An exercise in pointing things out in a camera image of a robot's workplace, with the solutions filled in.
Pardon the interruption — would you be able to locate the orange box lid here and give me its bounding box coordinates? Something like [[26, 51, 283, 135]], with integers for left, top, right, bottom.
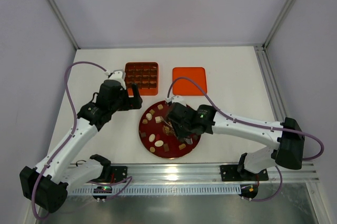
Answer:
[[172, 67, 207, 96]]

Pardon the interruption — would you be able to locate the aluminium mounting rail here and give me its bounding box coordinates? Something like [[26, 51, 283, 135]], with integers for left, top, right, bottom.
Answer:
[[125, 162, 320, 184]]

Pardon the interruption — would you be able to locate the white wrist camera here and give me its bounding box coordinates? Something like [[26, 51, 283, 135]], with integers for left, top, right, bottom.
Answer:
[[165, 96, 186, 106], [108, 69, 127, 89]]

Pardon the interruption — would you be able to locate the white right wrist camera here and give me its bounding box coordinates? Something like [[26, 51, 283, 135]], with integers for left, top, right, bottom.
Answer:
[[165, 96, 186, 106]]

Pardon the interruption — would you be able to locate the orange compartment chocolate box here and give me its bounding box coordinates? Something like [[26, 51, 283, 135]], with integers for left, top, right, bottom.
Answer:
[[124, 62, 159, 96]]

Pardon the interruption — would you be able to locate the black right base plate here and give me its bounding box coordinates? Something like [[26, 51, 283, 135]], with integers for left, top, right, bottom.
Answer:
[[220, 164, 269, 182]]

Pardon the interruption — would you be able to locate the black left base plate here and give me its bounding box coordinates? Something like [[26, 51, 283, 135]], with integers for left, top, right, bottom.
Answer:
[[110, 166, 128, 183]]

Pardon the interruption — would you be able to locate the brown rectangular chocolate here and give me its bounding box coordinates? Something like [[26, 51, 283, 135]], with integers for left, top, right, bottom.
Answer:
[[163, 144, 170, 152]]

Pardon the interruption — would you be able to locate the cream cube chocolate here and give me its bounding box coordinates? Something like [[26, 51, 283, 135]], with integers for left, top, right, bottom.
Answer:
[[155, 116, 162, 123]]

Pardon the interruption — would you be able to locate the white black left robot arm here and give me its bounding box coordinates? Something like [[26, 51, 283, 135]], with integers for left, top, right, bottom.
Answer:
[[19, 79, 142, 213]]

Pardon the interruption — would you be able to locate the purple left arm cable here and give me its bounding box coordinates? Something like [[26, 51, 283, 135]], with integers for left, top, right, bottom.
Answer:
[[31, 62, 134, 221]]

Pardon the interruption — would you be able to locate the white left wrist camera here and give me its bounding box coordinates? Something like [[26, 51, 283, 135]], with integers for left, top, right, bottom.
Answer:
[[108, 69, 127, 89]]

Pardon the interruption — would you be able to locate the grey perforated cable tray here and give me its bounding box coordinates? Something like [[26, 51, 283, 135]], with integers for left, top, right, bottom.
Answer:
[[70, 184, 241, 196]]

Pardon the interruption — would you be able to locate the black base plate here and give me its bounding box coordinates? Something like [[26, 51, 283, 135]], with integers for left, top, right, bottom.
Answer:
[[110, 166, 128, 183], [220, 164, 269, 182]]

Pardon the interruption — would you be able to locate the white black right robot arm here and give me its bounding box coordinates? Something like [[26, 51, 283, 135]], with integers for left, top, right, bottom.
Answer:
[[166, 103, 305, 179]]

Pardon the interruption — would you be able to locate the tan bar chocolate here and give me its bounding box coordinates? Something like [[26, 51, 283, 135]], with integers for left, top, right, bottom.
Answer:
[[179, 144, 186, 150]]

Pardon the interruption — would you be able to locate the round red plate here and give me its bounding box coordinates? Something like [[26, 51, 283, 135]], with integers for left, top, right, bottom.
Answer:
[[138, 101, 201, 159]]

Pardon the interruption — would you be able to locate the cream round chocolate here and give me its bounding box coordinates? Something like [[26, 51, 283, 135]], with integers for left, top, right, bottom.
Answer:
[[146, 113, 152, 120]]

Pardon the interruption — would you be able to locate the white oval chocolate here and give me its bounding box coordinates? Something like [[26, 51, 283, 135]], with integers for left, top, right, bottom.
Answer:
[[154, 140, 164, 147]]

